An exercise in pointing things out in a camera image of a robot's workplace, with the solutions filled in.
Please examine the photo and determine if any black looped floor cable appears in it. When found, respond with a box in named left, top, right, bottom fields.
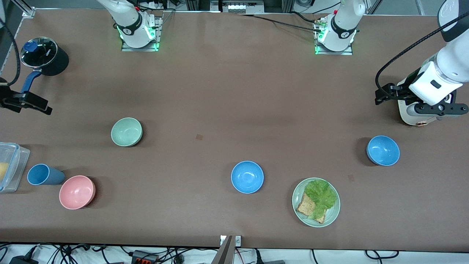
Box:
left=364, top=250, right=400, bottom=260

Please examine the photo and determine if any green lettuce leaf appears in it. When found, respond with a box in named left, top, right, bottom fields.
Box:
left=304, top=179, right=337, bottom=220

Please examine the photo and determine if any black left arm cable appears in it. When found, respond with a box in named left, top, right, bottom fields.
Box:
left=375, top=13, right=469, bottom=96

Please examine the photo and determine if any white power strip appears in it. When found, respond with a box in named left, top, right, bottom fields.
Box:
left=221, top=0, right=265, bottom=14

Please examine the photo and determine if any black orange connector box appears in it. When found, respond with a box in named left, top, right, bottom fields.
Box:
left=131, top=250, right=159, bottom=264

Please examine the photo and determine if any clear plastic container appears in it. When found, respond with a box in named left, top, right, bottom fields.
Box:
left=0, top=142, right=31, bottom=193

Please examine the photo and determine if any black pot blue handle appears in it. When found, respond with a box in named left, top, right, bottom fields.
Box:
left=20, top=37, right=70, bottom=94

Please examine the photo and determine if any pale green plate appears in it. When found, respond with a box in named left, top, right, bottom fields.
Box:
left=292, top=177, right=341, bottom=228

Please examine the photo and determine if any pink bowl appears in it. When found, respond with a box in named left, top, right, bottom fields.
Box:
left=59, top=175, right=96, bottom=210

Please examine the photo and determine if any grey camera pole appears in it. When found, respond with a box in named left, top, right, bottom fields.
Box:
left=211, top=235, right=235, bottom=264

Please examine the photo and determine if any blue bowl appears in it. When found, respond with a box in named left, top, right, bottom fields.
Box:
left=366, top=135, right=400, bottom=166
left=231, top=161, right=264, bottom=194

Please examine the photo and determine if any blue cup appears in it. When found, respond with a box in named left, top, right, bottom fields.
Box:
left=27, top=164, right=66, bottom=186

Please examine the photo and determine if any black braided cable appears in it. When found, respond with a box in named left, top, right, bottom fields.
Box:
left=252, top=14, right=324, bottom=33

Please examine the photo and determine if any brown toast slice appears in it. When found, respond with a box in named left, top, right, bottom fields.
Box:
left=296, top=192, right=326, bottom=224

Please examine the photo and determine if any green bowl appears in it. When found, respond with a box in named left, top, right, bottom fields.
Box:
left=111, top=117, right=143, bottom=147

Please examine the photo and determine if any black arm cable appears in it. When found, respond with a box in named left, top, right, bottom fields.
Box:
left=375, top=13, right=469, bottom=96
left=0, top=20, right=21, bottom=87

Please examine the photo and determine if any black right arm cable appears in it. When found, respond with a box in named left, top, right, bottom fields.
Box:
left=0, top=20, right=21, bottom=87

